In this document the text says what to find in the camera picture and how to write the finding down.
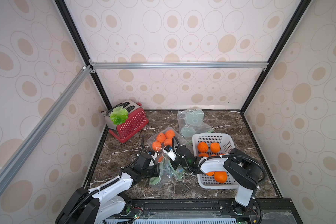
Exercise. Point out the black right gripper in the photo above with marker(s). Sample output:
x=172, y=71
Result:
x=175, y=159

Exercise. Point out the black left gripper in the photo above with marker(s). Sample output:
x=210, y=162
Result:
x=157, y=168

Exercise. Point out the blue-seal zip-top bag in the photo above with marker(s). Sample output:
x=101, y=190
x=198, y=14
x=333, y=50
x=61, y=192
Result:
x=163, y=138

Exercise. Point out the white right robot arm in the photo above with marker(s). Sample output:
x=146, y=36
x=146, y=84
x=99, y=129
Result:
x=247, y=172

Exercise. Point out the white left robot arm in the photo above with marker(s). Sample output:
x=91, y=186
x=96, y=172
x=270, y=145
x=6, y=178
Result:
x=103, y=193

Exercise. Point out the white perforated plastic basket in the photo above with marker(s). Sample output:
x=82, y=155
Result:
x=215, y=164

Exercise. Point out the red polka-dot toaster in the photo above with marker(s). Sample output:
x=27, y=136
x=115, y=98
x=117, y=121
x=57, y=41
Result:
x=136, y=121

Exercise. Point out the green plastic lettuce leaf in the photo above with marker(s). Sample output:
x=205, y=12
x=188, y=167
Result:
x=119, y=115

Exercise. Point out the aluminium rear cross bar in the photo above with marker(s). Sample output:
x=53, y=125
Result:
x=180, y=65

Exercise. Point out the aluminium left side bar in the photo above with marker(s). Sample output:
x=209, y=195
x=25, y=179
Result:
x=16, y=161

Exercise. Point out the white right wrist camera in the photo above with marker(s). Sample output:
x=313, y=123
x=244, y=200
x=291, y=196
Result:
x=170, y=152

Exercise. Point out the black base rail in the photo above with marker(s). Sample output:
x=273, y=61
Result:
x=205, y=211

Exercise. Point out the black left corner post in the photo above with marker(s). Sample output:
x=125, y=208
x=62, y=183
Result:
x=70, y=24

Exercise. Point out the black corner frame post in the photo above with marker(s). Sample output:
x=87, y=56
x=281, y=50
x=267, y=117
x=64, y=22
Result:
x=288, y=31

